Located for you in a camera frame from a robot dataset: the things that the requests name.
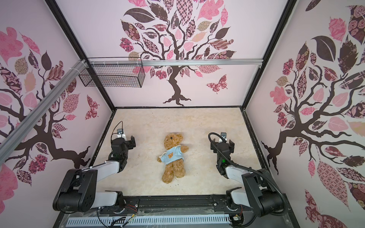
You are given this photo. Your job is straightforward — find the brown plush teddy bear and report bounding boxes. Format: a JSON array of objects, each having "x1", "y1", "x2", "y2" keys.
[{"x1": 157, "y1": 133, "x2": 189, "y2": 184}]

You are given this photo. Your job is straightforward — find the light blue teddy shirt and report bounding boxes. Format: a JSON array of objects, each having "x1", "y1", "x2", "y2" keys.
[{"x1": 159, "y1": 145, "x2": 183, "y2": 165}]

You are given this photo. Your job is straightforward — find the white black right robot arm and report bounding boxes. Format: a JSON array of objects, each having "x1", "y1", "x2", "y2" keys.
[{"x1": 208, "y1": 133, "x2": 289, "y2": 217}]

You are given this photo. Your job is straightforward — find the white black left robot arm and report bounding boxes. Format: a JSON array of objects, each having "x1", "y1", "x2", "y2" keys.
[{"x1": 52, "y1": 135, "x2": 136, "y2": 213}]

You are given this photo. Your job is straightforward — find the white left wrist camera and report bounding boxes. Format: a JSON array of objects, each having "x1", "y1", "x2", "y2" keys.
[{"x1": 117, "y1": 128, "x2": 127, "y2": 141}]

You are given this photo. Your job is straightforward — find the thin black camera cable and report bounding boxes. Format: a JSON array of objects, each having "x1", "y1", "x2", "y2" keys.
[{"x1": 110, "y1": 121, "x2": 124, "y2": 143}]

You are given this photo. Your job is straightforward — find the black corrugated cable conduit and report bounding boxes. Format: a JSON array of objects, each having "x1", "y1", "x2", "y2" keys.
[{"x1": 207, "y1": 132, "x2": 289, "y2": 216}]

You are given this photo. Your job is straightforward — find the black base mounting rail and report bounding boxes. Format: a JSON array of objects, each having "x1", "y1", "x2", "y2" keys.
[{"x1": 54, "y1": 193, "x2": 291, "y2": 228}]

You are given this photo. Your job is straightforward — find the white slotted cable duct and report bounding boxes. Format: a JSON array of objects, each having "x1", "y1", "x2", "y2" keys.
[{"x1": 65, "y1": 214, "x2": 231, "y2": 228}]

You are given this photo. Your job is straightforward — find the black wire mesh basket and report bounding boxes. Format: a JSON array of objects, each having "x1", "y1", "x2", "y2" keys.
[{"x1": 79, "y1": 57, "x2": 146, "y2": 88}]

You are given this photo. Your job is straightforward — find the aluminium rail back wall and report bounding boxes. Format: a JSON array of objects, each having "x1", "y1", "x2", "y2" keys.
[{"x1": 89, "y1": 59, "x2": 263, "y2": 67}]

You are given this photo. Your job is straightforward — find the aluminium rail wall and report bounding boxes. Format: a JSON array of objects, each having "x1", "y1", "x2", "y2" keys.
[
  {"x1": 1, "y1": 60, "x2": 87, "y2": 164},
  {"x1": 89, "y1": 59, "x2": 263, "y2": 67}
]

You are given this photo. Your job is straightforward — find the aluminium rail left wall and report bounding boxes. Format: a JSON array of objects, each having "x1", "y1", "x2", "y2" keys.
[{"x1": 1, "y1": 60, "x2": 87, "y2": 164}]

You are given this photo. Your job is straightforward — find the black corner frame post left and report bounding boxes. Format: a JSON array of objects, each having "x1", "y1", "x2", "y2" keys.
[{"x1": 45, "y1": 0, "x2": 116, "y2": 112}]

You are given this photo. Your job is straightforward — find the black corner frame post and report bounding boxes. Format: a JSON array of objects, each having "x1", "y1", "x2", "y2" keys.
[
  {"x1": 45, "y1": 0, "x2": 116, "y2": 112},
  {"x1": 241, "y1": 0, "x2": 297, "y2": 110}
]

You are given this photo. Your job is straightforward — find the black corner frame post right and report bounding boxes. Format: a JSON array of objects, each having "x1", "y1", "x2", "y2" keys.
[{"x1": 241, "y1": 0, "x2": 297, "y2": 110}]

